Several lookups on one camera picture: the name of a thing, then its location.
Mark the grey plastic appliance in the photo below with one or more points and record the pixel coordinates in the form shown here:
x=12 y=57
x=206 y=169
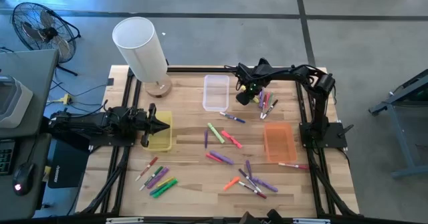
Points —
x=13 y=103

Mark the black keyboard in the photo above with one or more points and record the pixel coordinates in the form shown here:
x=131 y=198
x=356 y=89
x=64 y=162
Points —
x=6 y=157

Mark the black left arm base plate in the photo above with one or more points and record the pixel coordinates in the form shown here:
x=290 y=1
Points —
x=113 y=142

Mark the yellow thin highlighter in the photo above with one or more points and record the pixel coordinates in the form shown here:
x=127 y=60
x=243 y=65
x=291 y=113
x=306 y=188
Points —
x=165 y=182

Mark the red cap white marker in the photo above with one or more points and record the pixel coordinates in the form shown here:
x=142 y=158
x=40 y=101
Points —
x=293 y=166

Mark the black square clip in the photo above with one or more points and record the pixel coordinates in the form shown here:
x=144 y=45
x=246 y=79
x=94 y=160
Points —
x=110 y=82

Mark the black control box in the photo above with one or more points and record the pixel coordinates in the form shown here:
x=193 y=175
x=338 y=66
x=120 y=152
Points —
x=67 y=170

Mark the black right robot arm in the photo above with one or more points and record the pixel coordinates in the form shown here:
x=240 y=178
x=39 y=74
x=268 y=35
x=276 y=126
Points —
x=301 y=74

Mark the yellow plastic bin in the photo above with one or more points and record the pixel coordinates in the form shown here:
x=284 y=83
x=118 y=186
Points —
x=164 y=140

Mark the orange plastic bin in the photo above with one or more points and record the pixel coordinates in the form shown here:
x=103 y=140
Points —
x=281 y=143

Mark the yellow power plug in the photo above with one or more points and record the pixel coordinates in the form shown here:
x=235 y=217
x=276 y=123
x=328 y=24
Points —
x=66 y=99

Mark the purple thin pen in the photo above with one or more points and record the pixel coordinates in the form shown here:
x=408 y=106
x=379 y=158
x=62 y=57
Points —
x=206 y=138

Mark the silver bracket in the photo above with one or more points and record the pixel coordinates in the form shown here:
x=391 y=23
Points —
x=311 y=221
x=123 y=220

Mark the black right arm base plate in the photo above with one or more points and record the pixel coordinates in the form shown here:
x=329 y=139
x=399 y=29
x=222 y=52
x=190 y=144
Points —
x=334 y=137

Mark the grey side table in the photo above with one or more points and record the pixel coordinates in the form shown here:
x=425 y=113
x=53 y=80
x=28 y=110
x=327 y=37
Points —
x=33 y=67

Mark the dark red thin marker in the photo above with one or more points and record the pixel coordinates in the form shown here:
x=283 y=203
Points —
x=252 y=190

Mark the purple Expo thin marker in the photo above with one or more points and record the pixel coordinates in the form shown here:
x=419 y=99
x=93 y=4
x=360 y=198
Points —
x=249 y=180

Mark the green thin marker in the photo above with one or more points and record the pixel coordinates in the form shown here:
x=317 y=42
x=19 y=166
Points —
x=151 y=178

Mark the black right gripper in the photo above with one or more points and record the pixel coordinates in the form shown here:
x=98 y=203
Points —
x=249 y=87

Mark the teal marker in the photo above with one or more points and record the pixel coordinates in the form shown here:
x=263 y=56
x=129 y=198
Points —
x=154 y=192

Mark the dark grey desk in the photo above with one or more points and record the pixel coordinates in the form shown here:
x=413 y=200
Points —
x=30 y=150

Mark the black floor fan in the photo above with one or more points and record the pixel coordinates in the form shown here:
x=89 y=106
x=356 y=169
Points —
x=48 y=33

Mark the blue grey metal table frame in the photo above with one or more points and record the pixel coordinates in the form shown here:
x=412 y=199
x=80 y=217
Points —
x=397 y=127

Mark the brown red thin marker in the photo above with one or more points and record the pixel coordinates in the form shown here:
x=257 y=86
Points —
x=262 y=114

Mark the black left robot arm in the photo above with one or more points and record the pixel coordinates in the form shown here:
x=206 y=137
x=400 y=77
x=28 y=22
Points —
x=83 y=123

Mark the light green highlighter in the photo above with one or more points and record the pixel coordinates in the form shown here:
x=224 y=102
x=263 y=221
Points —
x=215 y=132

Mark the orange highlighter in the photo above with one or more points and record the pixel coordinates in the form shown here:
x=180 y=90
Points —
x=231 y=183

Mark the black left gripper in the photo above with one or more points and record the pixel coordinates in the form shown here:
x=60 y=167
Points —
x=145 y=123

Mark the black computer mouse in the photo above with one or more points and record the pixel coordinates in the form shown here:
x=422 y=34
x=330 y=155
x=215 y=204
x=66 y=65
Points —
x=23 y=177

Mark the clear plastic bin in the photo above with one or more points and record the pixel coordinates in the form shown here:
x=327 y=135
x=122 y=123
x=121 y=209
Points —
x=215 y=83

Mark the blue thin marker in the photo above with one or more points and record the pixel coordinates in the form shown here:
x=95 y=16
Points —
x=232 y=117

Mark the short purple marker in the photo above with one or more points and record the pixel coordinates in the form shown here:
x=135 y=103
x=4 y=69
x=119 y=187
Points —
x=248 y=168

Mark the pink highlighter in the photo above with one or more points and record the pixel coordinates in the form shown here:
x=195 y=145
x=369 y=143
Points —
x=231 y=139
x=267 y=100
x=213 y=157

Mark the white shade wooden base lamp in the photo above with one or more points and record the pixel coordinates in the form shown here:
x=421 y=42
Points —
x=140 y=50

